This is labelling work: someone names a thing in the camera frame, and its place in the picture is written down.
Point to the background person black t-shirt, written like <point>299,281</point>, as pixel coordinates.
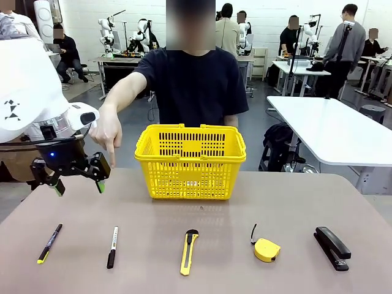
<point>288,38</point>

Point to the black white marker pen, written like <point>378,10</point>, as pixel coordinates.
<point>112,248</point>

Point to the grey round stool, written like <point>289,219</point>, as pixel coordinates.
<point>372,111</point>

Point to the person in white top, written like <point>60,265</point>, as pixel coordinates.
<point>15,24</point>

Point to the black yellow highlighter pen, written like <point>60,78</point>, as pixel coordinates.
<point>50,243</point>

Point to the light wooden shelf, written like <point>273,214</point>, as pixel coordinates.
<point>260,65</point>

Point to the person behind white robot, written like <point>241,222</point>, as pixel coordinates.
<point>243,17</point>

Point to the yellow tape measure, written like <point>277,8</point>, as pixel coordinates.
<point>266,249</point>

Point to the large white table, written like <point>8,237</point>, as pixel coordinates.
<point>330,128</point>

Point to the black backpack on stool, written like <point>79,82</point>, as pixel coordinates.
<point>275,137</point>

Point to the brown fabric object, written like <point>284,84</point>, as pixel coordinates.
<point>15,167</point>

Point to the yellow plastic shopping basket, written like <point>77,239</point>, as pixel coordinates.
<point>190,180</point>

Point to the person's right hand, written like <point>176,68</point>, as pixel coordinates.
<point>105,128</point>

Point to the white robot with black stand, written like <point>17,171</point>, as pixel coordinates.
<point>312,33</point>

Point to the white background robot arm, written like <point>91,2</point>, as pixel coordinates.
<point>243,39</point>

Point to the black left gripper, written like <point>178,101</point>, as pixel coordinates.
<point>61,153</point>

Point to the grey workbench table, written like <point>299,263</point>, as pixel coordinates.
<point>122,59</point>

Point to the white background desk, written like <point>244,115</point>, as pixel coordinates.
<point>303,69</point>

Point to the black stapler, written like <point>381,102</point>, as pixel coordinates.
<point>332,248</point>

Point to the seated person in black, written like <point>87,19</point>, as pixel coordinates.
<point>69,52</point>

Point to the person in grey sweater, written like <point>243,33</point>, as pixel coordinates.
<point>352,43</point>

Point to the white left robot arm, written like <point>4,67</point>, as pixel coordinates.
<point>27,92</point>

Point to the white cylindrical tower unit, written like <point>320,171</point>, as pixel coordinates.
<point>46,18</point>

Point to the seated person dark jacket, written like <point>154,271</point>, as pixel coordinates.
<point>372,46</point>

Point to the black camera stand pole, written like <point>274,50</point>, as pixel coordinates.
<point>338,61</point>

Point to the person in black t-shirt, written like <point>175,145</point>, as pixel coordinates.
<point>193,85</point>

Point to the person in beige jacket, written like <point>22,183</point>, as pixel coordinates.
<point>226,33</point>

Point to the yellow black utility knife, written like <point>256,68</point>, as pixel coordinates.
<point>188,254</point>

